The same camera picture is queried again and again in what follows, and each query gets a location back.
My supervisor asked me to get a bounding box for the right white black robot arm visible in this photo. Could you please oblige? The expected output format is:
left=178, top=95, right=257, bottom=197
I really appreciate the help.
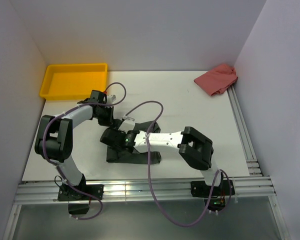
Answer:
left=100, top=126, right=224, bottom=195

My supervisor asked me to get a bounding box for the dark green t-shirt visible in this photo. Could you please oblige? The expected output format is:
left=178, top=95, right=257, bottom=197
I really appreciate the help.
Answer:
left=106, top=119, right=163, bottom=166

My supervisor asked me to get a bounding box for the right side aluminium rail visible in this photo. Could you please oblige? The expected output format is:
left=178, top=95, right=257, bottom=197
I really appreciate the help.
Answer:
left=227, top=86, right=263, bottom=177

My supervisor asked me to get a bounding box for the front aluminium rail frame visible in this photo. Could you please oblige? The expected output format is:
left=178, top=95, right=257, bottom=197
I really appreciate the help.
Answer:
left=3, top=176, right=291, bottom=240

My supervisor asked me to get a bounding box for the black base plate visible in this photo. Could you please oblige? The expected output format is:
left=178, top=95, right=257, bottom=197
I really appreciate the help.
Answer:
left=190, top=180, right=236, bottom=198
left=57, top=184, right=104, bottom=202

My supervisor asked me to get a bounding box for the yellow plastic tray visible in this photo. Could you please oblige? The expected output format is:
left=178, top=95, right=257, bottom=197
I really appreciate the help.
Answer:
left=39, top=63, right=108, bottom=101

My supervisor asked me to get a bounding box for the folded pink t-shirt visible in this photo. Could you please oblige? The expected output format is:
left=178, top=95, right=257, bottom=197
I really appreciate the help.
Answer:
left=194, top=63, right=238, bottom=96

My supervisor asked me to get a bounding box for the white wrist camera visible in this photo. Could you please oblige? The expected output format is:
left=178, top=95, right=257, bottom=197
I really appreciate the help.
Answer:
left=106, top=94, right=117, bottom=105
left=118, top=115, right=136, bottom=133

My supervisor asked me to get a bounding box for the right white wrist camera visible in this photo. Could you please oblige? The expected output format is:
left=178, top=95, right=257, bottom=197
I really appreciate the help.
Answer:
left=118, top=115, right=136, bottom=133

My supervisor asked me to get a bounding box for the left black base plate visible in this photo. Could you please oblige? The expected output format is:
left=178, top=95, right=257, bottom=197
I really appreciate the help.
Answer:
left=57, top=184, right=104, bottom=202

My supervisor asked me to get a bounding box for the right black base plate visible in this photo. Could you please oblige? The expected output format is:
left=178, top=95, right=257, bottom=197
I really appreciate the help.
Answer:
left=190, top=180, right=236, bottom=198

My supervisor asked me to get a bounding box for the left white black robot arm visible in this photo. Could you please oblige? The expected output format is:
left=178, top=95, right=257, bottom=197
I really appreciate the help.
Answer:
left=34, top=90, right=116, bottom=200

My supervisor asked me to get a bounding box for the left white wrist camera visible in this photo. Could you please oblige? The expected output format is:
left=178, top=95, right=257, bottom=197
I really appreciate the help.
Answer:
left=106, top=94, right=117, bottom=105

